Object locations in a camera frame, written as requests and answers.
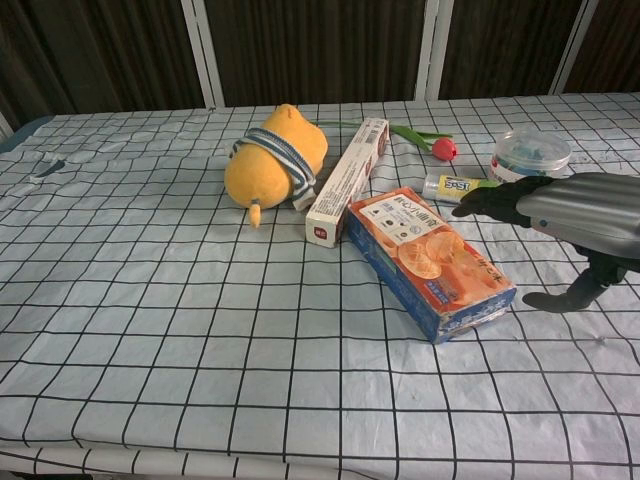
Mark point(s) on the yellow plush toy with scarf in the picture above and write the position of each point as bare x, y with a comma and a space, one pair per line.
274, 162

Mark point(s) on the glue stick with yellow label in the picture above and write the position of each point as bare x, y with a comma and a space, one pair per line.
450, 186

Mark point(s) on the artificial red tulip flower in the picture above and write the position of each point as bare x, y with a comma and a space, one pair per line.
435, 142

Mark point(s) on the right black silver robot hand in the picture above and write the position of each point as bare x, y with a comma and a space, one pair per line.
570, 207

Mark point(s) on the blue orange snack box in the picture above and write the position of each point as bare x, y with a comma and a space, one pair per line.
425, 255

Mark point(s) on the white partition frame post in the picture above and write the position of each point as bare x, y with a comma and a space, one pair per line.
202, 50
429, 47
570, 45

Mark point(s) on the clear round plastic jar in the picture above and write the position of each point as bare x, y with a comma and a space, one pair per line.
530, 155

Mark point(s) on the white grid checked tablecloth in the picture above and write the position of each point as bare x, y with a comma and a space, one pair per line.
200, 325

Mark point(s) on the long white red box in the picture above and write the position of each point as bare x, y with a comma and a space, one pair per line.
347, 182

